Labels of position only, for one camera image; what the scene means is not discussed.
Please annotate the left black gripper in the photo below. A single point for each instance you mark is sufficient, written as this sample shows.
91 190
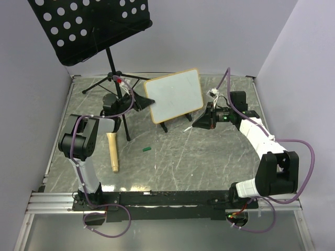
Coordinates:
140 103

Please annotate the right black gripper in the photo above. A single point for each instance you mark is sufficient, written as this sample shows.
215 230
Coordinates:
208 120

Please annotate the yellow framed whiteboard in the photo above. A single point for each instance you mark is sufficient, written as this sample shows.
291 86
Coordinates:
175 95

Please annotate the green marker cap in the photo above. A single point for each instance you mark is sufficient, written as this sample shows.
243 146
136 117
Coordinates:
146 149

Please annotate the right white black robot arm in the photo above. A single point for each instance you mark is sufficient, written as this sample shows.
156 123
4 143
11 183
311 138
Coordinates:
277 172

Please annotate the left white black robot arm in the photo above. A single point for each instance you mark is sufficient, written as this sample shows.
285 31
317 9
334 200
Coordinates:
78 141

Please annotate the wooden toy microphone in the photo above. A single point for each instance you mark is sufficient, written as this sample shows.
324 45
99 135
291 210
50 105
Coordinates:
112 143

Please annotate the black perforated music stand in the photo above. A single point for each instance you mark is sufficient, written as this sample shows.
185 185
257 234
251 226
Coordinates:
78 30

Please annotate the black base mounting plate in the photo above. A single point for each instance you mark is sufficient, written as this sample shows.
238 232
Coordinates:
164 205

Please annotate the wire whiteboard easel stand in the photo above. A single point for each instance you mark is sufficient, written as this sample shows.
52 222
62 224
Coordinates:
176 122

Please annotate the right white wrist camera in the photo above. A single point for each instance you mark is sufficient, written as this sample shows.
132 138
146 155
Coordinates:
214 94

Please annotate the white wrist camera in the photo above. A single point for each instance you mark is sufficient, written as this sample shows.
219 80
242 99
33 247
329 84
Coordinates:
124 84
214 94

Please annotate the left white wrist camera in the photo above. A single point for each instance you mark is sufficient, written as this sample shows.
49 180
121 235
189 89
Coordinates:
124 84

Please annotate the aluminium extrusion rail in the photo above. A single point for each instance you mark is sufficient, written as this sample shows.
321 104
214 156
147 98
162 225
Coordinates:
50 203

